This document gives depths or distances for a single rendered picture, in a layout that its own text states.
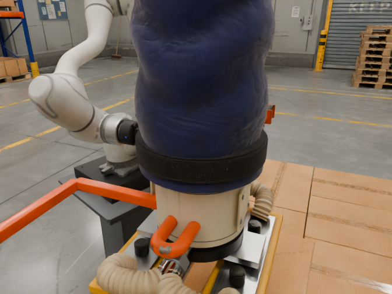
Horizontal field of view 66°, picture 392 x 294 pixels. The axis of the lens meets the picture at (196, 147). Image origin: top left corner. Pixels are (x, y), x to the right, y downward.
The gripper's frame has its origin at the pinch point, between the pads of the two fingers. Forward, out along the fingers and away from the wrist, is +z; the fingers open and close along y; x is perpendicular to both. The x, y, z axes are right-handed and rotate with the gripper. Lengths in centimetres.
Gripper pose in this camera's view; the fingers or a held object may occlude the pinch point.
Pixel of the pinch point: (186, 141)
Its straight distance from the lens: 85.0
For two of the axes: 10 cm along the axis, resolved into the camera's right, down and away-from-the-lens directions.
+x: -3.8, 3.8, -8.4
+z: 9.2, 1.5, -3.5
